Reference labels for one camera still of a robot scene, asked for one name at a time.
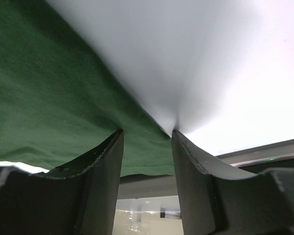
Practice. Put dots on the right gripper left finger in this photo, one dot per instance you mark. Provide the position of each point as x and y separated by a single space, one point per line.
76 198

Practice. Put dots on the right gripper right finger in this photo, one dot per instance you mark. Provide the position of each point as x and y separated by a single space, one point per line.
219 199

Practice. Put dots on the white green raglan t-shirt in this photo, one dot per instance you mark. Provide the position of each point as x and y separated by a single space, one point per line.
58 99

